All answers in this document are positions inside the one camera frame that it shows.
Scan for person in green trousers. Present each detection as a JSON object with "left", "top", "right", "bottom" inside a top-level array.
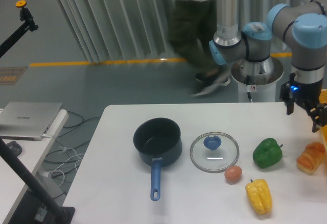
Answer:
[{"left": 168, "top": 0, "right": 230, "bottom": 96}]

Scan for orange croissant bread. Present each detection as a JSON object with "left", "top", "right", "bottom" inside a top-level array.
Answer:
[{"left": 296, "top": 141, "right": 325, "bottom": 175}]

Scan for dark saucepan with blue handle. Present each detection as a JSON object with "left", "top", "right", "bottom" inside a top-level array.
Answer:
[{"left": 133, "top": 117, "right": 182, "bottom": 201}]

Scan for black floor cable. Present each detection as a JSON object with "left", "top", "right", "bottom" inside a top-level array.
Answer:
[{"left": 43, "top": 110, "right": 102, "bottom": 199}]

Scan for yellow woven basket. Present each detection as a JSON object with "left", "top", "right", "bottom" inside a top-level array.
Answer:
[{"left": 319, "top": 89, "right": 327, "bottom": 150}]

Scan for black camera stand pole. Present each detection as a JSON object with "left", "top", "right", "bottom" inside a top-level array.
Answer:
[{"left": 1, "top": 139, "right": 75, "bottom": 223}]

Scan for glass lid with blue knob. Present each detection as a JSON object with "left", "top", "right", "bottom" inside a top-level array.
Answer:
[{"left": 190, "top": 132, "right": 240, "bottom": 173}]

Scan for silver laptop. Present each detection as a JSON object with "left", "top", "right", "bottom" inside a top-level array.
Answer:
[{"left": 1, "top": 102, "right": 63, "bottom": 140}]

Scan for white floor cable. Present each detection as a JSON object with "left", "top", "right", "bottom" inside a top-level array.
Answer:
[{"left": 48, "top": 146, "right": 85, "bottom": 188}]

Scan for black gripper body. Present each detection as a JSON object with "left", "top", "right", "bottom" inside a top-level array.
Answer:
[{"left": 279, "top": 72, "right": 322, "bottom": 111}]

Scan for brown egg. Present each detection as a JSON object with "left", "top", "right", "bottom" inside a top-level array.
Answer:
[{"left": 224, "top": 165, "right": 242, "bottom": 182}]

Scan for yellow bell pepper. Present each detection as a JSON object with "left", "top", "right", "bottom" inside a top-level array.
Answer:
[{"left": 245, "top": 179, "right": 272, "bottom": 215}]

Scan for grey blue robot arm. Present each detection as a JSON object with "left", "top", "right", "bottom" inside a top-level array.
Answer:
[{"left": 209, "top": 0, "right": 326, "bottom": 132}]

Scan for white side table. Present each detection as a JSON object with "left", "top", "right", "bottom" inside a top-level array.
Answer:
[{"left": 1, "top": 109, "right": 70, "bottom": 223}]

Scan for green bell pepper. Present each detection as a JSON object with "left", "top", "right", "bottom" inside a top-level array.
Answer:
[{"left": 252, "top": 138, "right": 283, "bottom": 169}]

